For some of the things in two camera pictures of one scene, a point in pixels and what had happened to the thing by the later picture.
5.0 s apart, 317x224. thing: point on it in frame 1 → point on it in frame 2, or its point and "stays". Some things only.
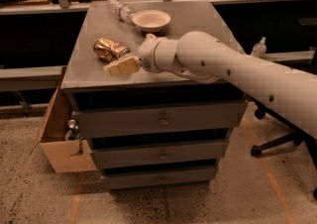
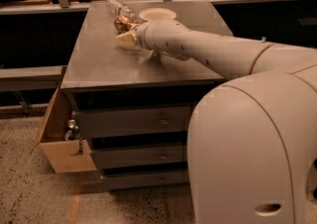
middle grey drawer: (193, 151) stays
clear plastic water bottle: (122, 11) stays
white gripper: (148, 54) → (142, 38)
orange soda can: (108, 50) → (123, 23)
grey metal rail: (30, 77) stays
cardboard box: (64, 156) stays
